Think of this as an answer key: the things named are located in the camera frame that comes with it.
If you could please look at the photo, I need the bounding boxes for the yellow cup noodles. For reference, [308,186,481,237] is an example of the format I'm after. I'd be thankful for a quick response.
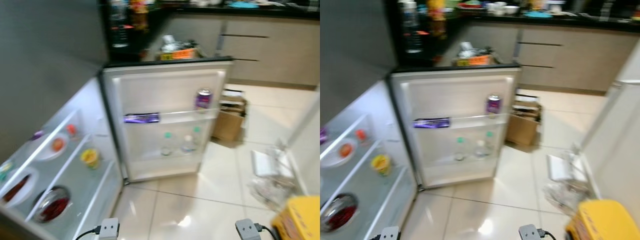
[370,153,392,177]
[79,147,101,170]

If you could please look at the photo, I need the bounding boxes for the steel fridge body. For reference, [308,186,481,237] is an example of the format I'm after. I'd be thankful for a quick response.
[320,0,420,240]
[0,0,126,240]

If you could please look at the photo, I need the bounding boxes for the steel fridge lower door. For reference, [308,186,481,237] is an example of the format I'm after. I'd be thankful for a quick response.
[389,64,523,190]
[99,56,235,184]

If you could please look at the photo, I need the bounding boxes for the white appliance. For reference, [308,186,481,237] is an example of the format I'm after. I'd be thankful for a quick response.
[287,89,321,196]
[582,37,640,211]

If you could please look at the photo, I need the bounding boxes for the white bowl with orange fruit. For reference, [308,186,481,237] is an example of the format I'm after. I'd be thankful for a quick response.
[320,137,357,169]
[35,132,70,162]

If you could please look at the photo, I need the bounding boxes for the white small box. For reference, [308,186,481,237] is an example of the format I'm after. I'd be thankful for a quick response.
[546,152,584,184]
[251,148,294,180]

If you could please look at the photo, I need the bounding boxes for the steel freezer door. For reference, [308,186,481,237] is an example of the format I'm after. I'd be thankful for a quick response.
[320,0,401,129]
[0,0,110,164]

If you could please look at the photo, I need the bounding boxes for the beige kitchen cabinet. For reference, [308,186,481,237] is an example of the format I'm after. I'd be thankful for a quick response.
[435,9,640,96]
[145,4,321,89]

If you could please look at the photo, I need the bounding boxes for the clear plastic bag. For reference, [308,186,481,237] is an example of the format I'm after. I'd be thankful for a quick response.
[542,142,599,216]
[247,139,301,211]

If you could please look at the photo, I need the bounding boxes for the brown cardboard box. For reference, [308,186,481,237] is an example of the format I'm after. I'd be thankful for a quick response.
[505,93,543,147]
[212,88,249,144]

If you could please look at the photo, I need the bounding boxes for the yellow cartoon box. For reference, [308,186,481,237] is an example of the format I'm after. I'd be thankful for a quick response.
[271,194,321,240]
[564,198,640,240]

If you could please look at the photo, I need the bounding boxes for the purple chocolate bar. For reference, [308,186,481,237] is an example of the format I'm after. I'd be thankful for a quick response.
[123,112,161,125]
[412,117,451,130]

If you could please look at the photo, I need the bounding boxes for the purple drink can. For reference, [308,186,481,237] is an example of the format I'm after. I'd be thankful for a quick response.
[485,94,503,116]
[194,88,214,111]

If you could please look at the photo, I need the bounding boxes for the clear water bottle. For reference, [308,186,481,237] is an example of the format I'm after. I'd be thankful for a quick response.
[402,0,421,54]
[110,0,130,49]

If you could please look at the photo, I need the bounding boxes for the teal plate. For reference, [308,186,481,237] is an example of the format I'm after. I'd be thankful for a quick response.
[227,0,261,10]
[522,9,554,19]

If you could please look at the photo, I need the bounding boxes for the box with orange label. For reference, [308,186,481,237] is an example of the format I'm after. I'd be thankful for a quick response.
[452,40,496,68]
[159,34,201,62]

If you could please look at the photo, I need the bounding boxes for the yellow packet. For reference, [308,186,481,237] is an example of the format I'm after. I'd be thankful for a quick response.
[427,0,448,39]
[128,0,150,31]

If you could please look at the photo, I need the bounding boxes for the white bowl with sausage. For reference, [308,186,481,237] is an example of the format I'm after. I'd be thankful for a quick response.
[0,167,40,209]

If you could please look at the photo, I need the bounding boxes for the dark red sausage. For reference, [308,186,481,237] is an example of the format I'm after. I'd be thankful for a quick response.
[2,174,31,204]

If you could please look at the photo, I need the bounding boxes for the green packet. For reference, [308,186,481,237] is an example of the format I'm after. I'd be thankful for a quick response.
[0,160,14,182]

